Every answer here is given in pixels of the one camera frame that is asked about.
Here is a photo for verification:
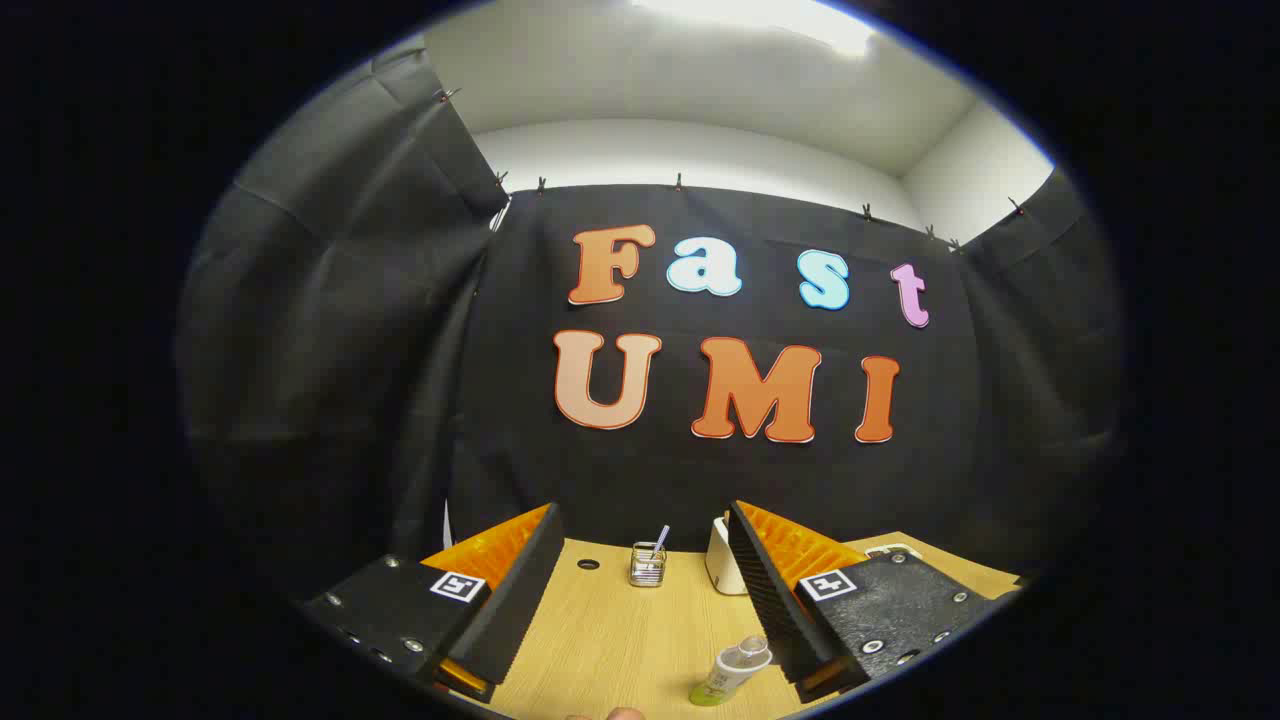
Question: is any clear plastic juice bottle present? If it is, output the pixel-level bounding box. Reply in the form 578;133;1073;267
688;636;773;707

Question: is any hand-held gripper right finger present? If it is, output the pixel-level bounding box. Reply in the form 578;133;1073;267
727;500;1021;704

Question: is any white toaster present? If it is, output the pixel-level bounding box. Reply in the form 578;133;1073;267
706;515;751;596

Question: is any wooden table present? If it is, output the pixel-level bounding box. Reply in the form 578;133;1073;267
490;530;1021;720

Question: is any black backdrop cloth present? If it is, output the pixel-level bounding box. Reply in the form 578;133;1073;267
175;45;1126;601

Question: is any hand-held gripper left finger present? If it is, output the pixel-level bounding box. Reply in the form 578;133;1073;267
300;503;566;704

